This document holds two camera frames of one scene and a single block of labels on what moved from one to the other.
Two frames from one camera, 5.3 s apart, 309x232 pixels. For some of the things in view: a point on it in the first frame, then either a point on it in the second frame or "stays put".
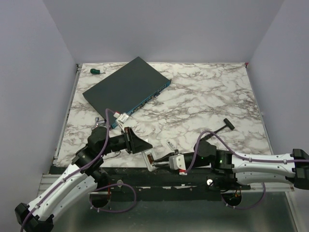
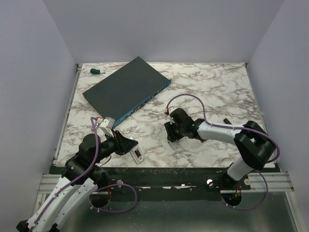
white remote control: (149, 158) → (137, 154)
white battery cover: (169, 143) stays put
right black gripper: (167, 156) → (172, 135)
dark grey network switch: (127, 89) stays put
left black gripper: (134, 144) → (123, 144)
